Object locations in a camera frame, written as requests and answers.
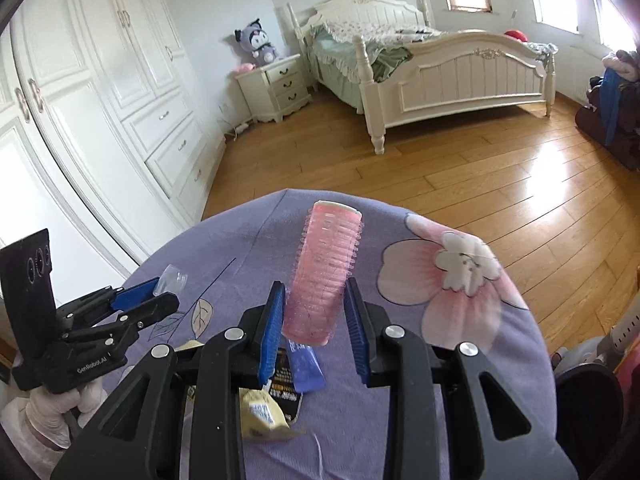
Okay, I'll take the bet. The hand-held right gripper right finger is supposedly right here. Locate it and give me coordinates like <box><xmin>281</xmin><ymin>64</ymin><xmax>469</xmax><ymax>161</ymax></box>
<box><xmin>344</xmin><ymin>276</ymin><xmax>578</xmax><ymax>480</ymax></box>

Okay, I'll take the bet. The pink hair roller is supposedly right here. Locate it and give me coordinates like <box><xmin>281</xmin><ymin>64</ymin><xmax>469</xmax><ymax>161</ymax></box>
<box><xmin>281</xmin><ymin>200</ymin><xmax>363</xmax><ymax>348</ymax></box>

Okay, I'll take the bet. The person's left hand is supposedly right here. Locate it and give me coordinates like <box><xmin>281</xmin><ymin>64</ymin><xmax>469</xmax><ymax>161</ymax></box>
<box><xmin>25</xmin><ymin>376</ymin><xmax>109</xmax><ymax>449</ymax></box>

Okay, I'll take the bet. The blue tube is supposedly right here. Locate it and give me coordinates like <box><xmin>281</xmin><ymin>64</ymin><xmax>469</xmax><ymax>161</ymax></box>
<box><xmin>286</xmin><ymin>340</ymin><xmax>327</xmax><ymax>394</ymax></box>

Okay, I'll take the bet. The purple floral tablecloth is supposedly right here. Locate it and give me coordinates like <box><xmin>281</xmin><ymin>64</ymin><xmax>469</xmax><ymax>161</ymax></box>
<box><xmin>120</xmin><ymin>188</ymin><xmax>558</xmax><ymax>480</ymax></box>

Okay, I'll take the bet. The black packet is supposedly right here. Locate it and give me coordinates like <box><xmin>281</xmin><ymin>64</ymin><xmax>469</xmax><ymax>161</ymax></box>
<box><xmin>270</xmin><ymin>335</ymin><xmax>304</xmax><ymax>421</ymax></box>

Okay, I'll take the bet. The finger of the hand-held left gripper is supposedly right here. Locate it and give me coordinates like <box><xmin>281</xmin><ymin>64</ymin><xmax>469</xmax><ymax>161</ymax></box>
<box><xmin>55</xmin><ymin>278</ymin><xmax>161</xmax><ymax>332</ymax></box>
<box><xmin>64</xmin><ymin>292</ymin><xmax>181</xmax><ymax>356</ymax></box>

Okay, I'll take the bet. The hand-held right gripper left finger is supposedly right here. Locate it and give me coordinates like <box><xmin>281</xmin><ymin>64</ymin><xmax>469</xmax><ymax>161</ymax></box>
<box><xmin>50</xmin><ymin>281</ymin><xmax>287</xmax><ymax>480</ymax></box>

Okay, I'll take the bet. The person's left forearm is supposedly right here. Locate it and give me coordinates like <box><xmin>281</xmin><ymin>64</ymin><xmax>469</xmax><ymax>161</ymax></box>
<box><xmin>0</xmin><ymin>400</ymin><xmax>68</xmax><ymax>480</ymax></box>

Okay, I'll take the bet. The clear plastic cap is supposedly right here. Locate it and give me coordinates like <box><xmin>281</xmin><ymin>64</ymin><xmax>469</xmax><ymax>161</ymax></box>
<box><xmin>152</xmin><ymin>263</ymin><xmax>190</xmax><ymax>295</ymax></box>

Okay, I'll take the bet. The white nightstand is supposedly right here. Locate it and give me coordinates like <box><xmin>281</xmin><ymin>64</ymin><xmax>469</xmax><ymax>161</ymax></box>
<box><xmin>234</xmin><ymin>54</ymin><xmax>312</xmax><ymax>123</ymax></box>

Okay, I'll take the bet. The white wardrobe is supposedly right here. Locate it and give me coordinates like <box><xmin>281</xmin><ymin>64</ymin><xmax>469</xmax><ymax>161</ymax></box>
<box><xmin>0</xmin><ymin>0</ymin><xmax>226</xmax><ymax>291</ymax></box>

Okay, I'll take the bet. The dark chair with clothes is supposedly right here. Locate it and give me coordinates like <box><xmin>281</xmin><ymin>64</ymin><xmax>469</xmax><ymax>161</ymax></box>
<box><xmin>574</xmin><ymin>49</ymin><xmax>640</xmax><ymax>171</ymax></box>

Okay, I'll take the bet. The crumpled yellow packet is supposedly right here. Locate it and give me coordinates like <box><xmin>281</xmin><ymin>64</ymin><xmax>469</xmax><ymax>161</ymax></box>
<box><xmin>239</xmin><ymin>387</ymin><xmax>306</xmax><ymax>442</ymax></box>

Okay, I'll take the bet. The purple plush toy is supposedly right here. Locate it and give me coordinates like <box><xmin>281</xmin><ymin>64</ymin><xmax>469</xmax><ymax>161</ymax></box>
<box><xmin>234</xmin><ymin>19</ymin><xmax>281</xmax><ymax>66</ymax></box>

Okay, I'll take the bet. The white wooden bed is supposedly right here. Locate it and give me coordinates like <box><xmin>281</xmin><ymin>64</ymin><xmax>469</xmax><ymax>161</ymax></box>
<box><xmin>286</xmin><ymin>0</ymin><xmax>557</xmax><ymax>156</ymax></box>

